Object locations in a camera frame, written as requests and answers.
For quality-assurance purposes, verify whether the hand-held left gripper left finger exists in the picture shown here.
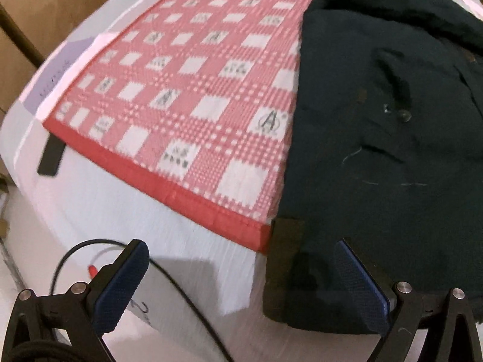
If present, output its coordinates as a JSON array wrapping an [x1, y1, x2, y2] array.
[[8, 238, 151, 362]]

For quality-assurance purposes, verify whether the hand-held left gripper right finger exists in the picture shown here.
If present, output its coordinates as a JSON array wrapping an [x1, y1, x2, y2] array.
[[333, 238, 483, 362]]

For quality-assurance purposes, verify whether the dark navy jacket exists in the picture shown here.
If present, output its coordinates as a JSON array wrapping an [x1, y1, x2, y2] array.
[[262, 0, 483, 336]]

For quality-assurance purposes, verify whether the red checkered blanket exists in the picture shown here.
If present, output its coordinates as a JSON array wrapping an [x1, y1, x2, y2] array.
[[43, 0, 318, 255]]

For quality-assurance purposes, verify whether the wooden wardrobe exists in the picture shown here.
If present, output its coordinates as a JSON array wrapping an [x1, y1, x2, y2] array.
[[0, 0, 152, 114]]

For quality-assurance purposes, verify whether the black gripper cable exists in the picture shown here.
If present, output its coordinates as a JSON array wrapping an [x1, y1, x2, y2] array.
[[49, 238, 235, 362]]

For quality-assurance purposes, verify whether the black elastic strap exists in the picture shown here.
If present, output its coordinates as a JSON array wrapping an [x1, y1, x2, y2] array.
[[38, 138, 66, 177]]

